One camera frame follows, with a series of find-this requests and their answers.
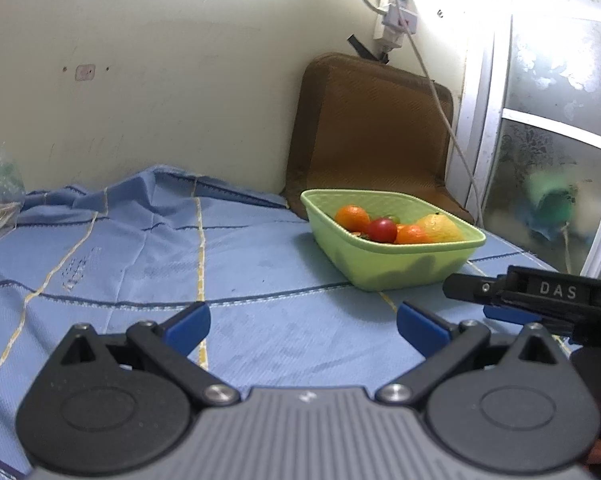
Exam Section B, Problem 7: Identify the orange mandarin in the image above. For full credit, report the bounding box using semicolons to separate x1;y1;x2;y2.
334;205;371;233

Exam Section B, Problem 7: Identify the yellow lemon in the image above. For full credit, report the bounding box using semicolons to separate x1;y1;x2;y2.
415;212;464;243

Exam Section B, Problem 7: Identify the orange tomato with stem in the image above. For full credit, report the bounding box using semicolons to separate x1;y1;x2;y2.
393;224;431;245

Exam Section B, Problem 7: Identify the green plastic basket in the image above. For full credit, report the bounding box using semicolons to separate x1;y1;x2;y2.
300;188;486;292

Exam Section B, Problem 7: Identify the lone red cherry tomato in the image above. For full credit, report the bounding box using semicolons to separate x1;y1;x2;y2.
366;218;398;244

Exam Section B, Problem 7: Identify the blue tablecloth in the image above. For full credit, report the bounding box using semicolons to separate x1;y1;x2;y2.
0;162;581;480

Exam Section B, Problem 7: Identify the brown seat cushion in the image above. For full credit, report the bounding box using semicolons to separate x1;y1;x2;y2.
283;53;471;221

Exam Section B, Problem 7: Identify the black tape strip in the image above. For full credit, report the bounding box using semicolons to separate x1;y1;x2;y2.
347;35;379;62

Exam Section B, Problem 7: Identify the white power strip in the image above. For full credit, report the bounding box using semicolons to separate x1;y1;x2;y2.
373;0;419;54

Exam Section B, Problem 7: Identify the window frame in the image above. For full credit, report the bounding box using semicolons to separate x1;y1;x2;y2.
451;0;601;278

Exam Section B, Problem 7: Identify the white cable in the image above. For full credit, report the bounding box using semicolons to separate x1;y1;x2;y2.
354;0;486;229

